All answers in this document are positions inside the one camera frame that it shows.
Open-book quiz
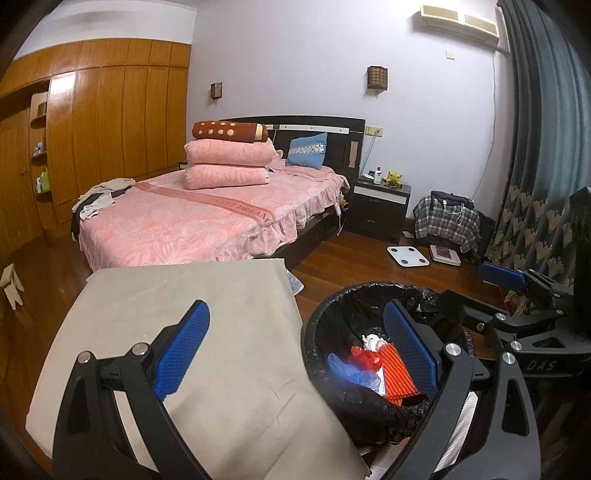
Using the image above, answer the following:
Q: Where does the bed with pink cover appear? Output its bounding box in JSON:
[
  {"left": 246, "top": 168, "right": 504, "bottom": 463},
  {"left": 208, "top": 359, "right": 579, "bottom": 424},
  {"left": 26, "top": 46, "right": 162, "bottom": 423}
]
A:
[{"left": 69, "top": 115, "right": 366, "bottom": 273}]

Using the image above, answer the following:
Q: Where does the dark nightstand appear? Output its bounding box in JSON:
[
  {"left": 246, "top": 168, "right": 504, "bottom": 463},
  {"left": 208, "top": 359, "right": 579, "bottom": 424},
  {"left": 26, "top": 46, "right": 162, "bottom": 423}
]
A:
[{"left": 344, "top": 178, "right": 411, "bottom": 243}]

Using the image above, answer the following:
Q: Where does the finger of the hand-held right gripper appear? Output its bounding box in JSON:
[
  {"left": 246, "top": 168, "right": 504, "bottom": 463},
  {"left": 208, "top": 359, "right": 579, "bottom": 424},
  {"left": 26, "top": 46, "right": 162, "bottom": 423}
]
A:
[
  {"left": 478, "top": 261, "right": 575, "bottom": 308},
  {"left": 434, "top": 289, "right": 573, "bottom": 350}
]

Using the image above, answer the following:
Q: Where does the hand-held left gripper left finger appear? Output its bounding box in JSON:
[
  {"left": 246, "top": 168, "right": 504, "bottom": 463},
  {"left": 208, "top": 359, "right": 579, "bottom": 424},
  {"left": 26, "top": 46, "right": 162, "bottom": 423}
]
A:
[{"left": 52, "top": 300, "right": 211, "bottom": 480}]

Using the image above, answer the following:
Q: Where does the white cable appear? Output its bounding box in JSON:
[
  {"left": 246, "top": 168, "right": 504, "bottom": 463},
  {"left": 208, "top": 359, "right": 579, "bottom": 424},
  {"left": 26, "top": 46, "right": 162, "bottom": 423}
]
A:
[{"left": 442, "top": 202, "right": 468, "bottom": 228}]

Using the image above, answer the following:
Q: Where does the dark purple garment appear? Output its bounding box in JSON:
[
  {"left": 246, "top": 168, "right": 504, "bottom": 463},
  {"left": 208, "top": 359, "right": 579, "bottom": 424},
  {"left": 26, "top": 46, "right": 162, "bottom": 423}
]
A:
[{"left": 430, "top": 190, "right": 474, "bottom": 210}]

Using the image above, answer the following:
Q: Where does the scale with dark centre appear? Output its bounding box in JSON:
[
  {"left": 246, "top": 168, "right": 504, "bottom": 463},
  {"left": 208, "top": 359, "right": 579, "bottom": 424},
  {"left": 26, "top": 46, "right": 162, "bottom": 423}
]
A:
[{"left": 429, "top": 244, "right": 461, "bottom": 267}]

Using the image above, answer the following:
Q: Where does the white air conditioner pipe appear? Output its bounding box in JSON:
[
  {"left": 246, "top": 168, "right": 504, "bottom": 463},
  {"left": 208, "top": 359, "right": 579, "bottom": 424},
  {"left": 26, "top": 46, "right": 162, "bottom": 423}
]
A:
[{"left": 488, "top": 46, "right": 507, "bottom": 222}]

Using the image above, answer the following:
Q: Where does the white bathroom scale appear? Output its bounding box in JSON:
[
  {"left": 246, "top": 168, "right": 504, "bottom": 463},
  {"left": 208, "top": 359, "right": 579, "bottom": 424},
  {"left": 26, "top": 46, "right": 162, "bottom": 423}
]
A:
[{"left": 387, "top": 246, "right": 430, "bottom": 268}]

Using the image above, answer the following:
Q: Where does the wooden lattice wall lamp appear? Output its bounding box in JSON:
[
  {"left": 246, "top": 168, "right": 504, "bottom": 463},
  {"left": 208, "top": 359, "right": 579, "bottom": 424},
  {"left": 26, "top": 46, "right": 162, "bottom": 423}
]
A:
[{"left": 367, "top": 65, "right": 389, "bottom": 93}]

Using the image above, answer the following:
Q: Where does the red plastic bag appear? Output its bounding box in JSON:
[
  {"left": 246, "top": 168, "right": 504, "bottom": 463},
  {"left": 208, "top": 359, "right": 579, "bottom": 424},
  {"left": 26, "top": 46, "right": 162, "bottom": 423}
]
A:
[{"left": 349, "top": 345, "right": 384, "bottom": 371}]

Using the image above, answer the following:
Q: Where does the brown dotted pillow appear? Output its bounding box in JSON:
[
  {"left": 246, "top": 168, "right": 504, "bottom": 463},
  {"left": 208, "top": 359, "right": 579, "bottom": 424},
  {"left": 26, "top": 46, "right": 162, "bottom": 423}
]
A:
[{"left": 192, "top": 121, "right": 269, "bottom": 143}]

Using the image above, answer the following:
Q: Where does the beige air conditioner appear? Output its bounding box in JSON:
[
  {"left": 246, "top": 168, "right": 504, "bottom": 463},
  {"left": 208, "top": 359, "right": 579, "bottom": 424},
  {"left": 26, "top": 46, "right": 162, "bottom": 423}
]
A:
[{"left": 420, "top": 4, "right": 500, "bottom": 47}]

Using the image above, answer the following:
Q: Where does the blue plastic wrapper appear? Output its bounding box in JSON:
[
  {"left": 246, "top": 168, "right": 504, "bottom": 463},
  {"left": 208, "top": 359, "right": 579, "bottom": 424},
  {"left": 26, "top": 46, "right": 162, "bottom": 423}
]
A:
[{"left": 327, "top": 352, "right": 383, "bottom": 386}]

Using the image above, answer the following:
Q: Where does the small wooden stool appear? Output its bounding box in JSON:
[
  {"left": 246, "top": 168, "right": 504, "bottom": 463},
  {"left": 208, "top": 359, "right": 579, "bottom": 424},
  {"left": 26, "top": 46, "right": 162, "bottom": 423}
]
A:
[{"left": 0, "top": 263, "right": 25, "bottom": 308}]

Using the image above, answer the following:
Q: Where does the large orange foam net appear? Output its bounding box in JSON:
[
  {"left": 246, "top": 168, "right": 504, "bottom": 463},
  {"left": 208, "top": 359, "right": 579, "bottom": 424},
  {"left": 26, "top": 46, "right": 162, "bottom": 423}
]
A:
[{"left": 379, "top": 342, "right": 428, "bottom": 407}]

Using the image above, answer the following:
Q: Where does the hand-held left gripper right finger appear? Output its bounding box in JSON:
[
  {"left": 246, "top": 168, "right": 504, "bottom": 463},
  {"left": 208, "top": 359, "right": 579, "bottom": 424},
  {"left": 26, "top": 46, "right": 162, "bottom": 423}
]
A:
[{"left": 383, "top": 299, "right": 541, "bottom": 480}]

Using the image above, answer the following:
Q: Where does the plaid cloth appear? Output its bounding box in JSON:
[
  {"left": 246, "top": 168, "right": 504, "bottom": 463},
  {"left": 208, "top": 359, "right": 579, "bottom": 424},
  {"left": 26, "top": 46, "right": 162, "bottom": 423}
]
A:
[{"left": 412, "top": 194, "right": 482, "bottom": 254}]

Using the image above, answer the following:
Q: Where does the trash bin with black bag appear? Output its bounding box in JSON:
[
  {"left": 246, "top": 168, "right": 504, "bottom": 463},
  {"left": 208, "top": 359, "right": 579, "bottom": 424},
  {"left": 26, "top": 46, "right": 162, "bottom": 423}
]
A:
[{"left": 300, "top": 281, "right": 476, "bottom": 446}]

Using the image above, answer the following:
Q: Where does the lower pink pillow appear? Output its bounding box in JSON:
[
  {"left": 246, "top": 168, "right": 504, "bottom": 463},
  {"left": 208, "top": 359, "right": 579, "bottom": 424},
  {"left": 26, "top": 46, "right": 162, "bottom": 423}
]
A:
[{"left": 183, "top": 162, "right": 271, "bottom": 190}]

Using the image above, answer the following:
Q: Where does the blue cushion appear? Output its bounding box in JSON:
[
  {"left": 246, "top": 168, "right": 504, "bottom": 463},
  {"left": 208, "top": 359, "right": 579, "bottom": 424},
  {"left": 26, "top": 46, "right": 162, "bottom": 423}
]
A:
[{"left": 285, "top": 132, "right": 328, "bottom": 168}]

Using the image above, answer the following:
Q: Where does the white controller with cable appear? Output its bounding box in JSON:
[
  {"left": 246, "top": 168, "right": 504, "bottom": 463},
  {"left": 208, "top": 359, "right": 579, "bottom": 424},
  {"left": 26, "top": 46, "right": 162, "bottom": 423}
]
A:
[{"left": 333, "top": 189, "right": 352, "bottom": 238}]

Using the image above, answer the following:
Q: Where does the wooden wardrobe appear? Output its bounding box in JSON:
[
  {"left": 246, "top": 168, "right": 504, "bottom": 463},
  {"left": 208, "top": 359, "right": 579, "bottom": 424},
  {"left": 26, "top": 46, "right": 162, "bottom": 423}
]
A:
[{"left": 0, "top": 38, "right": 192, "bottom": 241}]

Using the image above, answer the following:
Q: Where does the grey patterned curtain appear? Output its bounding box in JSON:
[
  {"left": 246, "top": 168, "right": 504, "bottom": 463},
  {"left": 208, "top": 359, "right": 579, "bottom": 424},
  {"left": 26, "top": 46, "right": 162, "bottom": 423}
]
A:
[{"left": 480, "top": 0, "right": 591, "bottom": 315}]

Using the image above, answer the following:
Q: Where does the pile of clothes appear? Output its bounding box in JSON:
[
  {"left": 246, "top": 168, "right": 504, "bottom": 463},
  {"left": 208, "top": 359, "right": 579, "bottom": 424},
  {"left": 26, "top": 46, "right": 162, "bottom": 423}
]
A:
[{"left": 70, "top": 178, "right": 137, "bottom": 241}]

